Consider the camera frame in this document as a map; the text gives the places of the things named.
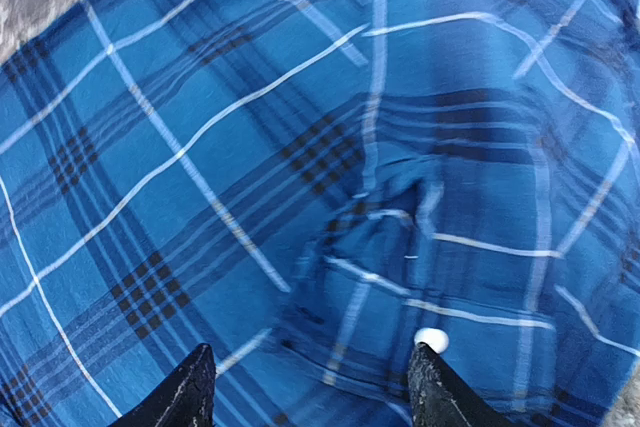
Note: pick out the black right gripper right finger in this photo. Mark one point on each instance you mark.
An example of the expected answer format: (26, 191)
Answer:
(439, 397)

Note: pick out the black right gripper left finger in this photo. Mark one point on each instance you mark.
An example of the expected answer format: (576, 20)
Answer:
(184, 398)

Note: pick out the blue plaid long sleeve shirt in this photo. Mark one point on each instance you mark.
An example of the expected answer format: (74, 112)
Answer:
(304, 185)

